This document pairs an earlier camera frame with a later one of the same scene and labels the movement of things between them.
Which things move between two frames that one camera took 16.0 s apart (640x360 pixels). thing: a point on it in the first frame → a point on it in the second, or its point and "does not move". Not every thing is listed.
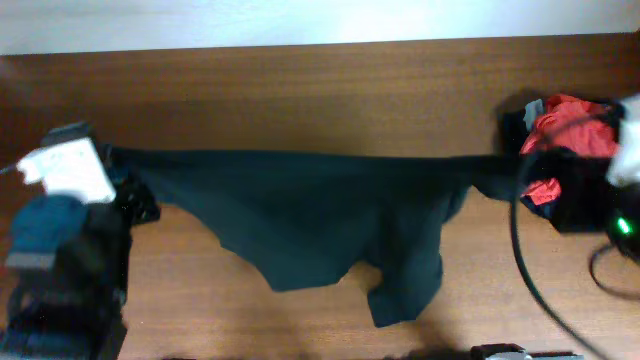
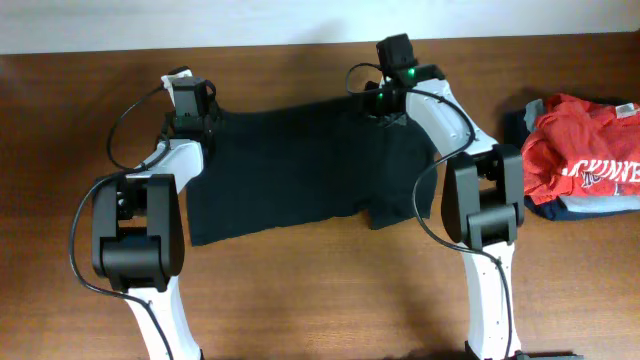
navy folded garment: x=513 y=131 does not move
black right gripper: x=561 y=169 → x=368 y=101
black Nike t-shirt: x=302 y=219 → x=274 y=166
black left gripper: x=130 y=192 → x=216 y=114
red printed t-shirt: x=573 y=124 does not move
